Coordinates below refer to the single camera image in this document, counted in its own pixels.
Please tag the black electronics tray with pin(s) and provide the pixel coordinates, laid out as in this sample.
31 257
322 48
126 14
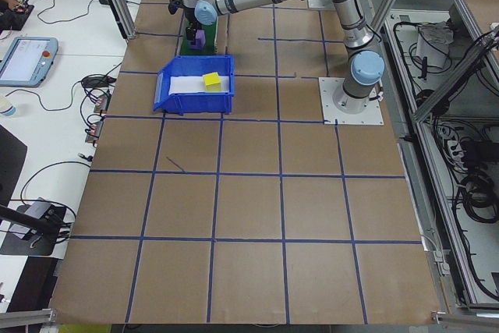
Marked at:
17 17

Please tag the white side table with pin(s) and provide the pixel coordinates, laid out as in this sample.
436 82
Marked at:
70 48

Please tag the white foam sheet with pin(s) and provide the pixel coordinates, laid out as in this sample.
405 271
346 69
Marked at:
183 85

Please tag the yellow cube block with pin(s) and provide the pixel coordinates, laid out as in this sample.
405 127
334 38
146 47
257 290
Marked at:
212 82

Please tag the small circuit board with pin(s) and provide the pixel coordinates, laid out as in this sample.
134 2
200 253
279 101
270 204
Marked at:
94 131
102 103

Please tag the purple block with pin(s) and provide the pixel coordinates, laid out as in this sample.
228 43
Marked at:
200 38

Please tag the black flat panel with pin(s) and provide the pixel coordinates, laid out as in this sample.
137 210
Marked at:
11 161

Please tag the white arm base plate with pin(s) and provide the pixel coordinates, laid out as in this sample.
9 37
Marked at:
331 114
319 2

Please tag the blue plastic storage bin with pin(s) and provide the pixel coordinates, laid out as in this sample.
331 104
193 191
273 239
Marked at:
195 105

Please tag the white power strip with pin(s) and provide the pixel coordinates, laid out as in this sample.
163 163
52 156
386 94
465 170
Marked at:
454 147

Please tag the blue teach pendant tablet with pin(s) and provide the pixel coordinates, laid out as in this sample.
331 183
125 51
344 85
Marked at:
23 60

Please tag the grey white bundled bag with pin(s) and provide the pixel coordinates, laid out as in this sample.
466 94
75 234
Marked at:
432 42

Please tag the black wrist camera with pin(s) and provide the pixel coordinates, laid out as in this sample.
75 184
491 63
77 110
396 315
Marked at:
174 3

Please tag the black camera stand base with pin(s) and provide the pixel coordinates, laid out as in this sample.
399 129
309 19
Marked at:
43 245

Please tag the black power brick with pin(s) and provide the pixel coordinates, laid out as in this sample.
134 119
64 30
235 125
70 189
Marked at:
477 150

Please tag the green conveyor belt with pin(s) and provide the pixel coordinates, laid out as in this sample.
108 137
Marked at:
210 42

